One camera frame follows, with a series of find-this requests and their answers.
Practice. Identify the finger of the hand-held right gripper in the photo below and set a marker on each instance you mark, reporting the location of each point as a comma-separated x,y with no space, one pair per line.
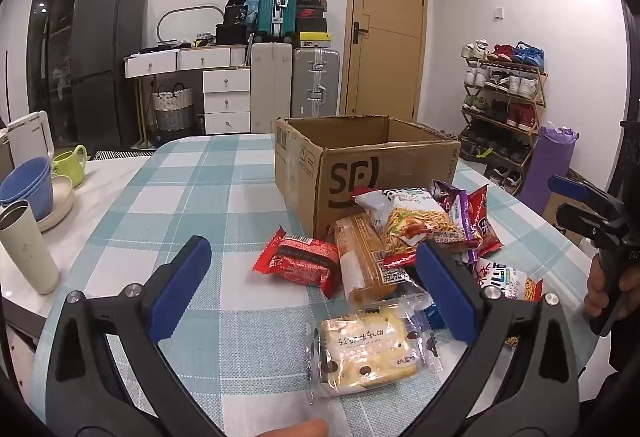
575,219
567,187

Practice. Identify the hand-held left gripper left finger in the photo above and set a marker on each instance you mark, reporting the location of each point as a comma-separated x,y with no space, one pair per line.
180,282

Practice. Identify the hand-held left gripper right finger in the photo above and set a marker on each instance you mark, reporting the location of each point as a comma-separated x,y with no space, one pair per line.
445,297

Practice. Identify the white noodle snack packet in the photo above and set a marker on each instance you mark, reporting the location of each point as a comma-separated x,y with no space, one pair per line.
505,279
415,217

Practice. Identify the red white snack packet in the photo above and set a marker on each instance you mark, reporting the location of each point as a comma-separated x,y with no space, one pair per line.
486,222

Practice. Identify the purple candy packet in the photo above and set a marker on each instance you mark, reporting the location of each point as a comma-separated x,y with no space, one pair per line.
462,212

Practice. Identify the brown bread packet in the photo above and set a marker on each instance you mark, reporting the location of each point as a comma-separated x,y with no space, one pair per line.
357,262

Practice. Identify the clear biscuit packet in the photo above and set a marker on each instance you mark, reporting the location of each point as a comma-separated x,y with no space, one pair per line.
365,352

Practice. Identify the brown cardboard box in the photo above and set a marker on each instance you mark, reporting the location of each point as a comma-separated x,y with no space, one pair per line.
345,187

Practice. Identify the person's right hand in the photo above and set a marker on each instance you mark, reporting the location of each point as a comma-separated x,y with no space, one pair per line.
597,287

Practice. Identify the person's left hand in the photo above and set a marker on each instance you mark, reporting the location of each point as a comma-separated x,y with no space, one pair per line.
295,429

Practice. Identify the purple yoga mat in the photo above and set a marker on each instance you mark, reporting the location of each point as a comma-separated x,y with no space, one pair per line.
550,162

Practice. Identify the wooden shoe rack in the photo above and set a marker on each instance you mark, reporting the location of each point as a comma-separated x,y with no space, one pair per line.
537,107

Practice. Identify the teal checked tablecloth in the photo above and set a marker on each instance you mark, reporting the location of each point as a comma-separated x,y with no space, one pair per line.
225,197

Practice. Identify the collection of shoes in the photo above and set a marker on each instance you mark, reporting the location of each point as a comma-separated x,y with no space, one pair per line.
505,87

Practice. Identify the patterned floor mat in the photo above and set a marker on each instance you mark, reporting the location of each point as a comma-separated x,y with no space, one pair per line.
125,154

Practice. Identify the beige plate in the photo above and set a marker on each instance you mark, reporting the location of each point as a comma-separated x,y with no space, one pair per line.
62,207

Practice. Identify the beige tumbler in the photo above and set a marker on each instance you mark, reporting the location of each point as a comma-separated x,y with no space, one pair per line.
27,252

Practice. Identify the green mug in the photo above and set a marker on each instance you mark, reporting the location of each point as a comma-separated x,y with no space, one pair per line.
67,167

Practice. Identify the woven laundry basket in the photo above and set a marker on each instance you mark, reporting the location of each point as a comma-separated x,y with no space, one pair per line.
172,109

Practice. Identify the blue bowl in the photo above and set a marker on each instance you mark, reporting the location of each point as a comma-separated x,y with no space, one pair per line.
27,187

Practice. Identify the white drawer dresser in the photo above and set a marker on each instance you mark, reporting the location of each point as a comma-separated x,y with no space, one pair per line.
225,102

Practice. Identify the white electric kettle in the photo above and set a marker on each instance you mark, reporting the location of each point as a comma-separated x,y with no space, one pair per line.
30,137

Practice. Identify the beige suitcase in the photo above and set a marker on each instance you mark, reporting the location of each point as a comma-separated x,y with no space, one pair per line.
270,87

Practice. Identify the silver suitcase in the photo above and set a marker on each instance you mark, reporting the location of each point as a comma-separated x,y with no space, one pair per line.
315,82

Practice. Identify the wooden door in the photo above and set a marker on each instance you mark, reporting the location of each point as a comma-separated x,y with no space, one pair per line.
385,27

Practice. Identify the dark grey fridge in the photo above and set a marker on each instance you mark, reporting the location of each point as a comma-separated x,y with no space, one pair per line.
105,42

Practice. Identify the black storage box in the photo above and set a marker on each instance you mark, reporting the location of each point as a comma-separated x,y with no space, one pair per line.
231,34

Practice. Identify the arched metal tube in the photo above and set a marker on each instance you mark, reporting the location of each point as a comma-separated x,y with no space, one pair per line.
190,8

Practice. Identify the black yellow shoe box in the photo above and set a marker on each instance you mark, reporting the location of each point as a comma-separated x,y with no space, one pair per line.
312,41

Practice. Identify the black bag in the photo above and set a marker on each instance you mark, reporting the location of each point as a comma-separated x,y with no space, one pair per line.
236,11

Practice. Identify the tall dark glass cabinet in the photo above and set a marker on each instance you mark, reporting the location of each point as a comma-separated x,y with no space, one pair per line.
50,17

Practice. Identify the teal suitcase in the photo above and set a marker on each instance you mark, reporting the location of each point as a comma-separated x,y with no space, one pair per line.
275,2

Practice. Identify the black red shoe box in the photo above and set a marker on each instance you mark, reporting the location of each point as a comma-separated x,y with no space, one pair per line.
311,7

